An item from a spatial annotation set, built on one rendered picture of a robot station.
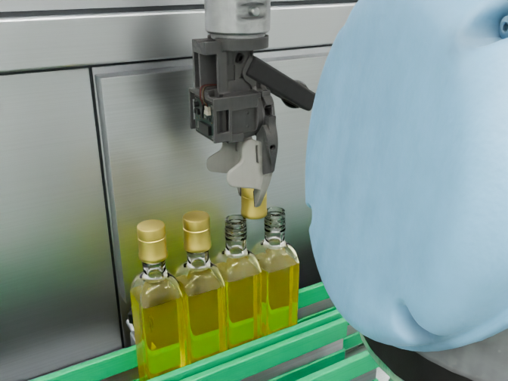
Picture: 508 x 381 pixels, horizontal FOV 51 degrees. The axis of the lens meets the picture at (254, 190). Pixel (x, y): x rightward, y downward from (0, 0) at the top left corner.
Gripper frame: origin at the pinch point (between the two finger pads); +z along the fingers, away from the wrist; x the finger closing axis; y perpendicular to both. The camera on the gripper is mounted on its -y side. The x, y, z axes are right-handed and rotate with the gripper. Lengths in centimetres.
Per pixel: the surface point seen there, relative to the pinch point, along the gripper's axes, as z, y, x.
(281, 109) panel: -6.8, -11.6, -11.9
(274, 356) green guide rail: 22.4, 0.5, 6.6
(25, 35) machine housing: -19.9, 23.6, -12.3
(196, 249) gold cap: 5.3, 9.4, 2.1
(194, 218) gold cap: 1.4, 9.0, 1.1
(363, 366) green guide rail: 22.8, -9.3, 13.8
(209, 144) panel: -3.1, 1.0, -11.8
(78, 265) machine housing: 12.9, 21.2, -14.5
